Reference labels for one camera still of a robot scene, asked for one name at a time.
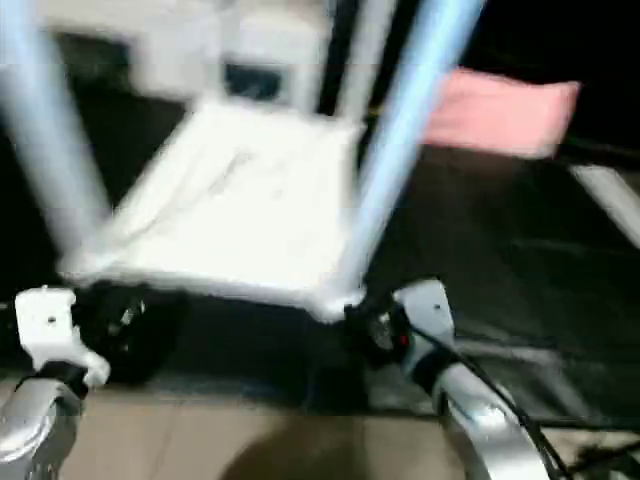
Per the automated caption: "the black work mat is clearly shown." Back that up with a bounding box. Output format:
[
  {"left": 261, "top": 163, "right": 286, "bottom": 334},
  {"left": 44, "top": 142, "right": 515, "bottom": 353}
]
[{"left": 0, "top": 85, "right": 640, "bottom": 426}]

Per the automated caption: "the pink pillow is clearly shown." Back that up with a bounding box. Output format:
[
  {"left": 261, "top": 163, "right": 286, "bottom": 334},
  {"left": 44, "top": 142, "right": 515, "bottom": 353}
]
[{"left": 420, "top": 67, "right": 583, "bottom": 161}]

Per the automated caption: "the white glass-door cabinet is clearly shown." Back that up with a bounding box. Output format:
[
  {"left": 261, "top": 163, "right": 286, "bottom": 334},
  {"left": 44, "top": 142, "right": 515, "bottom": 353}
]
[{"left": 35, "top": 0, "right": 336, "bottom": 113}]

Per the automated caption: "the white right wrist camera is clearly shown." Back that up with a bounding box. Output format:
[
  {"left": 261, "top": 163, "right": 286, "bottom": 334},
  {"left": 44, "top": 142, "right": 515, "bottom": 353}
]
[{"left": 390, "top": 278, "right": 453, "bottom": 363}]

